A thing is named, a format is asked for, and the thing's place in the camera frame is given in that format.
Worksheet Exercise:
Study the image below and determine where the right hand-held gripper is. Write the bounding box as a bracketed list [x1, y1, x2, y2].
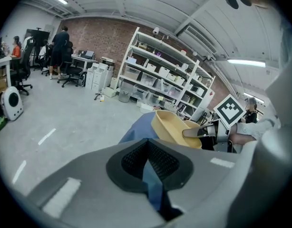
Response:
[182, 94, 247, 153]

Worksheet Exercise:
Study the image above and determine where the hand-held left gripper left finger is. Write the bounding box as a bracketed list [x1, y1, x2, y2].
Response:
[24, 138, 167, 228]

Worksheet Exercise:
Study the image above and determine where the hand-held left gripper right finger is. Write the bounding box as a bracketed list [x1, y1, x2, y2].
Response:
[148, 138, 253, 219]

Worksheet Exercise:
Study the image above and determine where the yellow tray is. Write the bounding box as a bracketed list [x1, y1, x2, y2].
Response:
[150, 110, 203, 150]
[184, 120, 202, 129]

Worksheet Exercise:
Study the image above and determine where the person's right forearm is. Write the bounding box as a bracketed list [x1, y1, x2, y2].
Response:
[230, 118, 282, 147]

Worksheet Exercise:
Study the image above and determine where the white flat box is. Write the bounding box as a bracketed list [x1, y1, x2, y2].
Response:
[139, 103, 154, 114]

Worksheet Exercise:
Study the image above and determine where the round table with blue cloth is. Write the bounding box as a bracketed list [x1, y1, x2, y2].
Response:
[118, 111, 175, 213]

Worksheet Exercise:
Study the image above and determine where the white shelving rack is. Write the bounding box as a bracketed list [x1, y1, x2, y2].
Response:
[116, 27, 216, 125]

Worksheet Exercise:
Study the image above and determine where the row of clear storage bins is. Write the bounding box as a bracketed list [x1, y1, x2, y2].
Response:
[123, 65, 185, 105]

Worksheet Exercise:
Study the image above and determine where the mesh trash bin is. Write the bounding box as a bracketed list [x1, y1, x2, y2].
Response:
[118, 89, 131, 103]

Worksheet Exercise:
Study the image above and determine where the white storage box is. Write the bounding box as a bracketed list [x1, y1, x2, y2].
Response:
[102, 86, 117, 98]

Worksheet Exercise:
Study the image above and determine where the person's grey shirt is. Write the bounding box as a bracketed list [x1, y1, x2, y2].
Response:
[228, 6, 292, 228]

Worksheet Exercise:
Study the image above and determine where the ceiling air conditioner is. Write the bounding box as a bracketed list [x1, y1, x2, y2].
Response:
[176, 24, 218, 55]

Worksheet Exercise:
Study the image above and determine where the white drawer cabinet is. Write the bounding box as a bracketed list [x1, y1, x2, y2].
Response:
[96, 63, 113, 92]
[85, 62, 99, 91]

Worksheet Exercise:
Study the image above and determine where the white round-window carrier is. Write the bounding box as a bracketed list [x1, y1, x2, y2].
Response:
[0, 86, 24, 122]

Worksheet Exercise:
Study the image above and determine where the black office chair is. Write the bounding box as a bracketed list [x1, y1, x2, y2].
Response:
[10, 38, 33, 96]
[33, 39, 51, 77]
[57, 41, 83, 88]

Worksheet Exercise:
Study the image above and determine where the white printer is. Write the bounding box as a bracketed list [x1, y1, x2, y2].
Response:
[100, 56, 116, 67]

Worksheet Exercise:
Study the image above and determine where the white desk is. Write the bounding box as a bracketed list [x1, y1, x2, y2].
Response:
[71, 55, 98, 72]
[0, 56, 13, 87]

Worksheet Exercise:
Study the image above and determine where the open laptop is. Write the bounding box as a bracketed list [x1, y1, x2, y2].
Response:
[81, 50, 96, 59]

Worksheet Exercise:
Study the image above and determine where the black display on stand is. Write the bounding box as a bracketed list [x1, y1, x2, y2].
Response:
[26, 27, 51, 48]

